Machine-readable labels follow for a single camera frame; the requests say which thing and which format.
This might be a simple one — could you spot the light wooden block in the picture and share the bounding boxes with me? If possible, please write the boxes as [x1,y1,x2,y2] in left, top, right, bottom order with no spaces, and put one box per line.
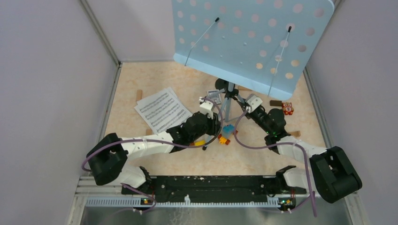
[238,86,251,91]

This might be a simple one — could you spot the wooden block right side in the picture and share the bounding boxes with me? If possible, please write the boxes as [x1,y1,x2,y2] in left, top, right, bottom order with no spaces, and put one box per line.
[289,131,301,138]

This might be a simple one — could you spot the wooden block far left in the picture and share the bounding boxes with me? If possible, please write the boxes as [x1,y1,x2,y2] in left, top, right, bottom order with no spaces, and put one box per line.
[136,90,143,102]

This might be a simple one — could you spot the blue toy brick car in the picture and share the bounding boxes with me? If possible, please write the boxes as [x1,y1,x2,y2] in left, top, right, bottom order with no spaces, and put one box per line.
[217,124,238,145]

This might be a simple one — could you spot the yellow wooden block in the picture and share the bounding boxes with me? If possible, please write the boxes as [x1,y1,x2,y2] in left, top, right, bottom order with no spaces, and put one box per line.
[194,140,206,146]

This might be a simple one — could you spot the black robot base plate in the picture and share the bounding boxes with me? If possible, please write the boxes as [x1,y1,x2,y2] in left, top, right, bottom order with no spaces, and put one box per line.
[121,175,307,206]

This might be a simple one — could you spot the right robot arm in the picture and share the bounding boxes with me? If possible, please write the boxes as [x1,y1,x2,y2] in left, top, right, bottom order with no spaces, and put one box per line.
[237,94,363,203]

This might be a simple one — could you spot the light blue music stand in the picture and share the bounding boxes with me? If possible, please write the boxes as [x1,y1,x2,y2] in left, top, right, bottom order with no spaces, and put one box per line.
[171,0,335,151]

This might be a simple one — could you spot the blue playing card box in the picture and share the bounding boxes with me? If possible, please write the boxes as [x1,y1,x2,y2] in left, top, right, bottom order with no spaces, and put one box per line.
[207,90,222,105]

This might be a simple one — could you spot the dark brown wooden block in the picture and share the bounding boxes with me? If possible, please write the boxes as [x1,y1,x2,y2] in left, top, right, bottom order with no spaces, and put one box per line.
[269,100,283,107]

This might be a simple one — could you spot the red owl number block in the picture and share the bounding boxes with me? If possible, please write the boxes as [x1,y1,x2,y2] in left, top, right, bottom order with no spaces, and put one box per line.
[282,102,294,115]

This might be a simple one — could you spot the black left microphone stand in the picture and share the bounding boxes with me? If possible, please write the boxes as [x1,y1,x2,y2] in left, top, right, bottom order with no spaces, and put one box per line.
[214,78,229,90]

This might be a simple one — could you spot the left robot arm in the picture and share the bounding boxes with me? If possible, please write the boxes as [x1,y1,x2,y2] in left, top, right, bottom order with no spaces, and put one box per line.
[82,112,222,194]

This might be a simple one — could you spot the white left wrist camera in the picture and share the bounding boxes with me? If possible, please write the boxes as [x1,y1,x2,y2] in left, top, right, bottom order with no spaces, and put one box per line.
[199,98,218,120]

